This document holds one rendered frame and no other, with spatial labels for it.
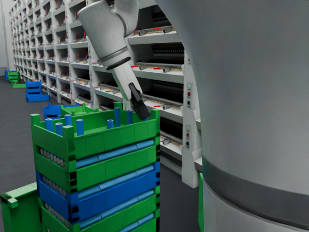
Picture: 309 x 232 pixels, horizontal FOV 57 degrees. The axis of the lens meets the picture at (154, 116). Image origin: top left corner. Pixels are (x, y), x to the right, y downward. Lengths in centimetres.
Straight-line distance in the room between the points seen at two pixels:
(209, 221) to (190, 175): 127
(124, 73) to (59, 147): 25
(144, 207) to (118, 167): 18
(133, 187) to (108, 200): 8
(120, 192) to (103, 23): 45
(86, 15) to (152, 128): 35
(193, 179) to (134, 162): 65
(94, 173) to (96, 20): 38
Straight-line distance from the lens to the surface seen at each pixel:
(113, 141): 74
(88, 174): 72
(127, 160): 79
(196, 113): 131
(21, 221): 113
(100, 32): 76
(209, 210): 16
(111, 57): 77
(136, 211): 88
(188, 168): 143
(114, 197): 80
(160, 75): 155
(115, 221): 83
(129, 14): 82
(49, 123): 81
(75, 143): 68
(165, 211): 125
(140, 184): 85
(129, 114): 88
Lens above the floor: 64
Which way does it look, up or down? 12 degrees down
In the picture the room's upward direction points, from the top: straight up
